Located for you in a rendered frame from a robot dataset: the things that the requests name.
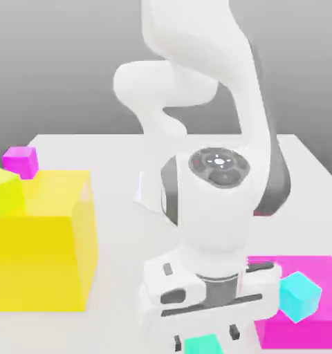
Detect small magenta cube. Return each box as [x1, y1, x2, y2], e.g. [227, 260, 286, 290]
[1, 146, 40, 180]

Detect small teal cube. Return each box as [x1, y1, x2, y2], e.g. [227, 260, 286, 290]
[183, 333, 225, 354]

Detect large magenta box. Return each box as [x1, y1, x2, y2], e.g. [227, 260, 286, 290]
[246, 254, 332, 350]

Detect large yellow box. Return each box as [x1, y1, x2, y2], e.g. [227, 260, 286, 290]
[0, 169, 100, 314]

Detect small cyan cube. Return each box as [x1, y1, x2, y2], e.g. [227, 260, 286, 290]
[278, 270, 323, 324]

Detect small yellow-green cube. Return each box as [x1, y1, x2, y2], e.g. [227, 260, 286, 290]
[0, 167, 26, 220]

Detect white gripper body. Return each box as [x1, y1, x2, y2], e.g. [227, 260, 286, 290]
[137, 272, 282, 341]

